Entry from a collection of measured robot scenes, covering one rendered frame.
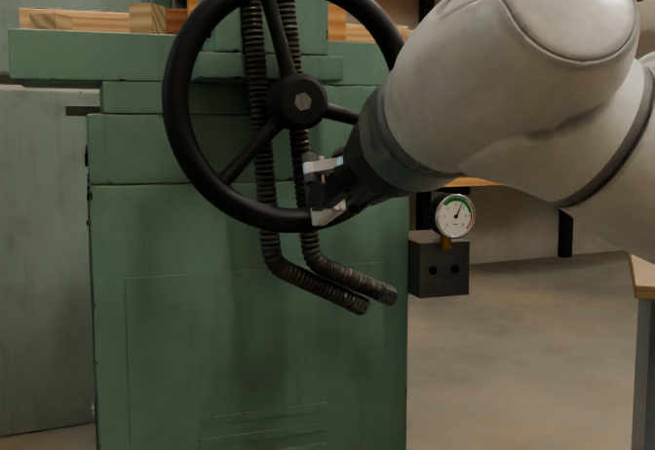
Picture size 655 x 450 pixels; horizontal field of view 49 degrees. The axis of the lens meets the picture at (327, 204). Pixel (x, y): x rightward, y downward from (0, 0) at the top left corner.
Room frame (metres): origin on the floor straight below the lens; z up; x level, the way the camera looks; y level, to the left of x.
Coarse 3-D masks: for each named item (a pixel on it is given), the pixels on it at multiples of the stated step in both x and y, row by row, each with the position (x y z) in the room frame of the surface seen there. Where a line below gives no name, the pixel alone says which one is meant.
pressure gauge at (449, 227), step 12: (432, 204) 0.99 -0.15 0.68; (444, 204) 0.98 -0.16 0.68; (456, 204) 0.98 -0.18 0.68; (468, 204) 0.99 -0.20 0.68; (432, 216) 0.98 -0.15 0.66; (444, 216) 0.98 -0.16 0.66; (468, 216) 0.99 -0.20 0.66; (432, 228) 0.99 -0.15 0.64; (444, 228) 0.98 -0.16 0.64; (456, 228) 0.98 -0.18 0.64; (468, 228) 0.99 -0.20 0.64; (444, 240) 1.00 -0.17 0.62
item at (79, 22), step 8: (72, 16) 1.03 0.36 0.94; (80, 16) 1.04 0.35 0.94; (72, 24) 1.03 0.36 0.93; (80, 24) 1.04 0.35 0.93; (88, 24) 1.04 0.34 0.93; (96, 24) 1.04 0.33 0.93; (104, 24) 1.05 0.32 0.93; (112, 24) 1.05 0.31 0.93; (120, 24) 1.05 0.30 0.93; (128, 24) 1.06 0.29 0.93; (128, 32) 1.06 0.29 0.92; (352, 32) 1.16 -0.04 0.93; (360, 32) 1.17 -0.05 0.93; (368, 32) 1.17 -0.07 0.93; (352, 40) 1.16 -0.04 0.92; (360, 40) 1.17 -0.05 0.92; (368, 40) 1.17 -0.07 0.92
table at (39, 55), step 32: (32, 32) 0.87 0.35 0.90; (64, 32) 0.88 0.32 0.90; (96, 32) 0.89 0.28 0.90; (32, 64) 0.87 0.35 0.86; (64, 64) 0.88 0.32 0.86; (96, 64) 0.89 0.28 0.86; (128, 64) 0.91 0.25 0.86; (160, 64) 0.92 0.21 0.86; (224, 64) 0.85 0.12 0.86; (320, 64) 0.89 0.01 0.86; (352, 64) 1.00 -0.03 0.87; (384, 64) 1.01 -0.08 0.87
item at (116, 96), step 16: (112, 96) 0.90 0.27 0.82; (128, 96) 0.91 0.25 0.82; (144, 96) 0.91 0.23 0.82; (160, 96) 0.92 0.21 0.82; (192, 96) 0.93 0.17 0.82; (208, 96) 0.94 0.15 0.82; (224, 96) 0.94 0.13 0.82; (240, 96) 0.95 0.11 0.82; (336, 96) 0.99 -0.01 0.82; (352, 96) 1.00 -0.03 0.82; (112, 112) 0.90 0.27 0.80; (128, 112) 0.91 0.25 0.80; (144, 112) 0.91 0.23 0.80; (160, 112) 0.92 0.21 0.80; (192, 112) 0.93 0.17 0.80; (208, 112) 0.94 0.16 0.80; (224, 112) 0.94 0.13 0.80; (240, 112) 0.95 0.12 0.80
